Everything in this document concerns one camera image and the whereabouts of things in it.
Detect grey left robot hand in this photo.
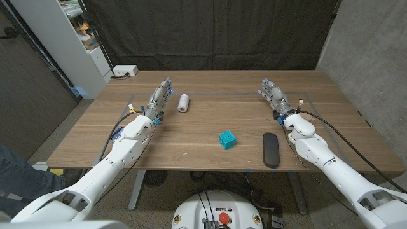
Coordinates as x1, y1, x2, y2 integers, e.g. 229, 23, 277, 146
144, 76, 174, 125

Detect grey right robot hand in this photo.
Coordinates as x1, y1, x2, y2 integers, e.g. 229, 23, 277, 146
257, 77, 296, 123

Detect black glasses case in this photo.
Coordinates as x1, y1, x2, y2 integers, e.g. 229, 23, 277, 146
262, 132, 280, 169

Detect white thread spool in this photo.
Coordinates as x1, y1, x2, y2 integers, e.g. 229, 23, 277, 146
177, 94, 190, 113

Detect teal plastic block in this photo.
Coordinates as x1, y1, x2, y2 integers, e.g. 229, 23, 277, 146
218, 129, 237, 151

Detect white power strip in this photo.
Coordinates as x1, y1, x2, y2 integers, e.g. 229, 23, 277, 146
113, 64, 139, 77

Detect grey metal table leg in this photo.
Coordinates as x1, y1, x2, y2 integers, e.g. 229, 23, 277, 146
286, 171, 308, 216
128, 170, 147, 211

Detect black fabric backdrop curtain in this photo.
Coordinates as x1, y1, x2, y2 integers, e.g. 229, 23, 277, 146
81, 0, 343, 71

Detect cardboard box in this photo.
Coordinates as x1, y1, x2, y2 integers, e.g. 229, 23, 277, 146
83, 34, 99, 50

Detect yellow toy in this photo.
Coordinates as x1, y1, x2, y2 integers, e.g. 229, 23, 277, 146
75, 21, 90, 36

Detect white robot torso base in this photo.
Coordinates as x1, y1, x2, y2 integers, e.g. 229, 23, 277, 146
171, 190, 264, 229

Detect white shelf cabinet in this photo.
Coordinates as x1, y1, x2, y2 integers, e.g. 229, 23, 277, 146
9, 0, 114, 99

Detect black power adapter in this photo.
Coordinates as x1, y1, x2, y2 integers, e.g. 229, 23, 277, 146
268, 203, 284, 229

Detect person's leg in jeans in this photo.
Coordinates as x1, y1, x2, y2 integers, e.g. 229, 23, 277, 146
0, 142, 67, 217

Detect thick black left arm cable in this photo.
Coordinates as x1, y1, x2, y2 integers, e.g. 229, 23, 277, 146
97, 109, 146, 163

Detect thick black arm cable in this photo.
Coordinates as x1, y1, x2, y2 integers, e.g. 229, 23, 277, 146
97, 109, 146, 163
298, 109, 407, 194

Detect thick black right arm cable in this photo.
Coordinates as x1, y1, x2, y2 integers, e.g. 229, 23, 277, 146
298, 109, 407, 194

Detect black door handle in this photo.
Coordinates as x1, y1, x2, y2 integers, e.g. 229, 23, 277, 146
0, 27, 20, 41

